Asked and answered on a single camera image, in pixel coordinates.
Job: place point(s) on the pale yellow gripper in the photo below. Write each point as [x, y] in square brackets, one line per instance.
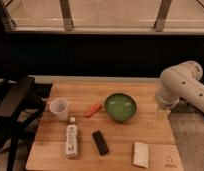
[162, 113]

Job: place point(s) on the orange pepper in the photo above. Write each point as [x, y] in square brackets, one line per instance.
[93, 109]

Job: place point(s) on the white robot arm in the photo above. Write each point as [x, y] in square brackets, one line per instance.
[181, 81]

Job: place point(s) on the white ceramic cup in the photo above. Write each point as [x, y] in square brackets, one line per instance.
[59, 108]

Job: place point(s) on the white folded cloth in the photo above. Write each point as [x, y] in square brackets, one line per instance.
[141, 155]

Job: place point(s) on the green bowl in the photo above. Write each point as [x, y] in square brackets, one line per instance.
[120, 107]

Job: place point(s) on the black rectangular remote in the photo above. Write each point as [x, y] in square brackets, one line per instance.
[100, 143]

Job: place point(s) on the white plastic bottle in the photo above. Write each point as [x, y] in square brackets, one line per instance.
[71, 148]

